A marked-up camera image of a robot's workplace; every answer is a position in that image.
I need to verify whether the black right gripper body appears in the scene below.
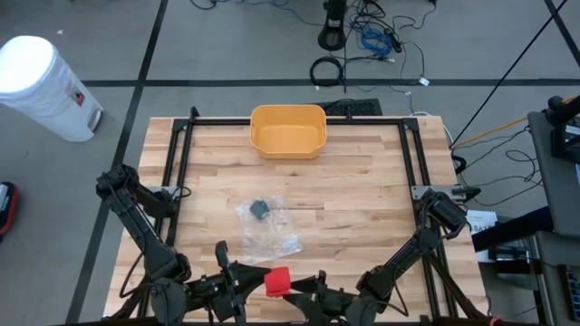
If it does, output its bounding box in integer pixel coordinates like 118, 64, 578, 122
312, 270, 364, 326

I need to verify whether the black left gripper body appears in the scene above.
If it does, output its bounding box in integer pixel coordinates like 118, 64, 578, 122
186, 240, 249, 326

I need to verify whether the red bandage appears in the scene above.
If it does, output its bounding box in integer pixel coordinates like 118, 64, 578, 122
263, 265, 292, 299

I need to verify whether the clear plastic zip bag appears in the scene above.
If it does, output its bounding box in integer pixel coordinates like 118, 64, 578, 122
235, 194, 305, 266

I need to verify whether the dark green bandage roll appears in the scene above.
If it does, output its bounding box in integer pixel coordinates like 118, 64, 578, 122
248, 198, 272, 222

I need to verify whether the yellow plastic bin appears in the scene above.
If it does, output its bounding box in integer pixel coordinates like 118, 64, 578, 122
248, 103, 329, 161

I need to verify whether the white paper label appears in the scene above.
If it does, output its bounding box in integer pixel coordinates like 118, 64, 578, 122
464, 208, 499, 237

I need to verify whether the black perforated mat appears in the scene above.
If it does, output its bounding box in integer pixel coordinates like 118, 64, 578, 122
315, 98, 384, 118

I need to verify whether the red and black device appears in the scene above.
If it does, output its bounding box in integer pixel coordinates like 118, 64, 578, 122
0, 181, 21, 237

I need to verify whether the grey equipment cabinet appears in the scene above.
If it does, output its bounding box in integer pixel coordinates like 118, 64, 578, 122
487, 230, 580, 326

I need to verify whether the grey desk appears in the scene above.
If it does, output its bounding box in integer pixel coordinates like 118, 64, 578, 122
527, 110, 580, 238

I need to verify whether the black stand base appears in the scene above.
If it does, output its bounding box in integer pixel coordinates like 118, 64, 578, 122
316, 0, 349, 52

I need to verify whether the white trash can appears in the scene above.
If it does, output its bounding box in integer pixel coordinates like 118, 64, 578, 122
0, 34, 105, 143

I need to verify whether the thin black slanted pole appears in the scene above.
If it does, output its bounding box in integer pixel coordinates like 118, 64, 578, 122
449, 0, 570, 149

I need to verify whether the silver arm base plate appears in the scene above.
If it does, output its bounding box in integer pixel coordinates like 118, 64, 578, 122
151, 184, 180, 200
410, 184, 454, 201

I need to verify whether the black coiled cable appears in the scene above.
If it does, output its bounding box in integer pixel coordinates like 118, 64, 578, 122
308, 55, 344, 88

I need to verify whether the yellow cable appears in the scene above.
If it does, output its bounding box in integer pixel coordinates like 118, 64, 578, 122
449, 93, 580, 151

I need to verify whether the blue cable bundle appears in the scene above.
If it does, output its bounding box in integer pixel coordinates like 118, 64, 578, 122
359, 25, 394, 59

